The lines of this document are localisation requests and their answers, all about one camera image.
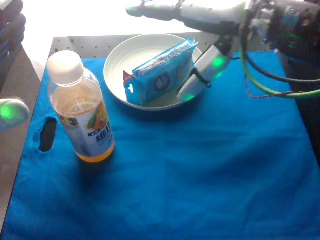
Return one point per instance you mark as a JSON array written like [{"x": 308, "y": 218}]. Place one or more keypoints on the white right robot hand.
[{"x": 212, "y": 15}]

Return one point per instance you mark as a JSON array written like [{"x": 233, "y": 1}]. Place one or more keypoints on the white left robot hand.
[{"x": 10, "y": 115}]

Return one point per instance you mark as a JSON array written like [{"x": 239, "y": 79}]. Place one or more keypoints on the orange juice bottle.
[{"x": 80, "y": 112}]

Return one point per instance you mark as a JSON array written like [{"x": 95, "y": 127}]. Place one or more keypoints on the blue plastic object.
[{"x": 155, "y": 85}]

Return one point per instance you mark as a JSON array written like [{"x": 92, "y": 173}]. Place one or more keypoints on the cream round plate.
[{"x": 125, "y": 62}]

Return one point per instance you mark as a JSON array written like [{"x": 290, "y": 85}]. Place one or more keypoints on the blue fabric cloth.
[{"x": 175, "y": 187}]

